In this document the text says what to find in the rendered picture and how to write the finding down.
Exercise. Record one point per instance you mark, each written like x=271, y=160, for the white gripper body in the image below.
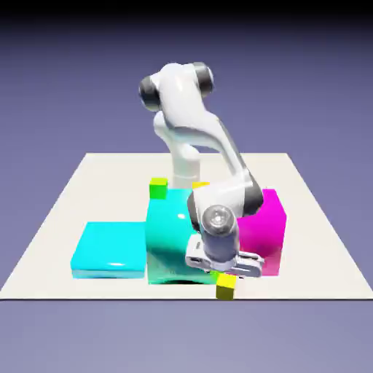
x=247, y=265

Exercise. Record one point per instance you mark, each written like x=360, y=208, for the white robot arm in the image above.
x=186, y=110

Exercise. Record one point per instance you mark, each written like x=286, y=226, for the small yellow cube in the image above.
x=200, y=184
x=225, y=287

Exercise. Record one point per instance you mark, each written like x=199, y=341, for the small green cube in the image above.
x=158, y=189
x=215, y=276

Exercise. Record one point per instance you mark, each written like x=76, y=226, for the large magenta box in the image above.
x=262, y=230

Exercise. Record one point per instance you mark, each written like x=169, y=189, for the large tall cyan box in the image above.
x=167, y=233

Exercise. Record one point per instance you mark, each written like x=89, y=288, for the large flat cyan box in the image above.
x=107, y=247

